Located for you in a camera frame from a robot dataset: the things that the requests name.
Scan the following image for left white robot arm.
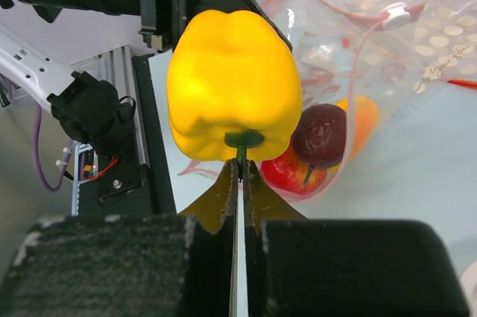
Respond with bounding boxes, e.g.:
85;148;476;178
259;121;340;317
1;0;263;157

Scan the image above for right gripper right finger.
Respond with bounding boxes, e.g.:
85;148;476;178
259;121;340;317
242;161;470;316

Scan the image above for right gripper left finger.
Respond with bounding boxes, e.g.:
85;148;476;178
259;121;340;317
1;160;238;316

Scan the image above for orange yellow mango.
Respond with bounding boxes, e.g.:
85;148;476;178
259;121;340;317
348;95;379;163

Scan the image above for dark purple passion fruit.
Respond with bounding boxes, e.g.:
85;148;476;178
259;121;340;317
291;104;347;186

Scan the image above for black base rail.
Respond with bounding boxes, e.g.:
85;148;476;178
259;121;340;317
78;51;178;217

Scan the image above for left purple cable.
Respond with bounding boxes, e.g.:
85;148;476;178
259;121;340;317
33;102;72;193

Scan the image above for red apple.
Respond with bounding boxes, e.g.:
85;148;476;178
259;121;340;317
260;147;327;195

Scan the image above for yellow bell pepper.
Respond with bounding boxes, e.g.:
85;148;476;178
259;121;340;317
167;10;302;161

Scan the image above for pile of zip bags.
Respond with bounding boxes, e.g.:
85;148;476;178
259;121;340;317
343;0;476;92

